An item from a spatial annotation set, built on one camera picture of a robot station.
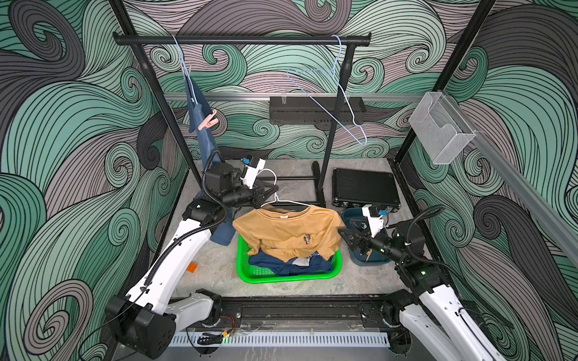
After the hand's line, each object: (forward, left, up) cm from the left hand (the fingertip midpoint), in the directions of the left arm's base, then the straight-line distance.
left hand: (275, 185), depth 68 cm
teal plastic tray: (-11, -35, -32) cm, 48 cm away
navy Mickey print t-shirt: (-14, +5, -30) cm, 33 cm away
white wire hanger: (-2, 0, -2) cm, 3 cm away
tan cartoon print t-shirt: (-7, -4, -18) cm, 20 cm away
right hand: (-8, -22, -12) cm, 26 cm away
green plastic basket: (-17, +10, -33) cm, 38 cm away
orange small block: (-15, +31, -30) cm, 46 cm away
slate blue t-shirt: (+1, +23, -33) cm, 40 cm away
